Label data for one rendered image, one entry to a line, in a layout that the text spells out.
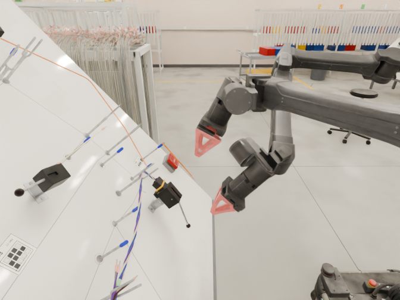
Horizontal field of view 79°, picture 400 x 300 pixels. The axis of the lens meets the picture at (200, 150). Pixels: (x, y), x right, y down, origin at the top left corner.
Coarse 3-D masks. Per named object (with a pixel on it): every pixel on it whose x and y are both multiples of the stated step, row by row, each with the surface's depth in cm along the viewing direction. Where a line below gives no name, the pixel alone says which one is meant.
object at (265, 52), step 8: (264, 48) 430; (272, 48) 425; (280, 48) 425; (240, 56) 453; (248, 56) 408; (256, 56) 433; (264, 56) 414; (272, 56) 416; (240, 64) 460; (240, 72) 467; (248, 72) 455; (256, 72) 438; (264, 72) 438
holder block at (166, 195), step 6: (168, 186) 69; (174, 186) 72; (162, 192) 69; (168, 192) 68; (174, 192) 70; (162, 198) 69; (168, 198) 69; (174, 198) 69; (168, 204) 70; (174, 204) 69
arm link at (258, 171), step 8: (248, 160) 64; (256, 160) 63; (264, 160) 63; (248, 168) 63; (256, 168) 61; (264, 168) 61; (248, 176) 62; (256, 176) 61; (264, 176) 61; (256, 184) 62
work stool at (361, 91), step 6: (354, 90) 334; (360, 90) 334; (366, 90) 334; (372, 90) 334; (360, 96) 321; (366, 96) 318; (372, 96) 317; (330, 132) 370; (348, 132) 355; (366, 138) 342
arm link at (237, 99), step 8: (248, 80) 56; (224, 88) 54; (232, 88) 49; (240, 88) 49; (248, 88) 53; (224, 96) 50; (232, 96) 49; (240, 96) 49; (248, 96) 49; (256, 96) 50; (224, 104) 50; (232, 104) 50; (240, 104) 50; (248, 104) 50; (256, 104) 51; (232, 112) 51; (240, 112) 51
